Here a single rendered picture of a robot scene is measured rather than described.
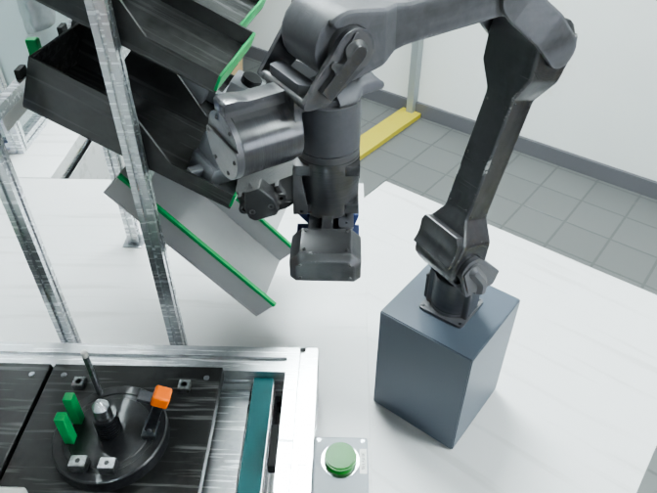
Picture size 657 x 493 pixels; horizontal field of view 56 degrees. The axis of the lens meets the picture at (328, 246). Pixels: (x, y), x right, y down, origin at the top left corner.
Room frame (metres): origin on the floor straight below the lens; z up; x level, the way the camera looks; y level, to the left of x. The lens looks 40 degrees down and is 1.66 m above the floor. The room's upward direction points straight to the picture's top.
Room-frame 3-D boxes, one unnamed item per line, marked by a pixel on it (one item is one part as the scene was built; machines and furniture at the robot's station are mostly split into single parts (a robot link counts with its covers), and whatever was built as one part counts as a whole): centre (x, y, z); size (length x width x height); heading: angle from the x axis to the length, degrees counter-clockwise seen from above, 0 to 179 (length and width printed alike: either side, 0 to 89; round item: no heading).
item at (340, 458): (0.42, -0.01, 0.96); 0.04 x 0.04 x 0.02
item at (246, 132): (0.46, 0.03, 1.43); 0.12 x 0.08 x 0.11; 123
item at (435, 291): (0.59, -0.17, 1.09); 0.07 x 0.07 x 0.06; 52
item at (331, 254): (0.48, 0.00, 1.33); 0.19 x 0.06 x 0.08; 178
